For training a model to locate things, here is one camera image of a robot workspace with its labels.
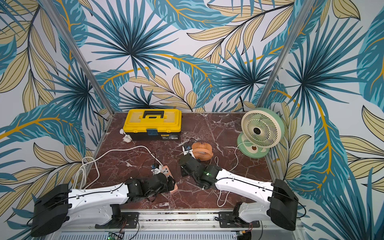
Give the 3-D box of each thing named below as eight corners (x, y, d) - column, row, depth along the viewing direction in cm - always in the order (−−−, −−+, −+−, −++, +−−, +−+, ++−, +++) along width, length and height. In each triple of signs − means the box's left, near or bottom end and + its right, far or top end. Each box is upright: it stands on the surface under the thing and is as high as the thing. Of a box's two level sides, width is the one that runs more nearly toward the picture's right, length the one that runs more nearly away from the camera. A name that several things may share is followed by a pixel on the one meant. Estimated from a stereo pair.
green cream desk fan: (240, 161, 97) (257, 130, 71) (235, 140, 107) (249, 106, 81) (263, 161, 97) (290, 130, 71) (257, 140, 107) (278, 107, 82)
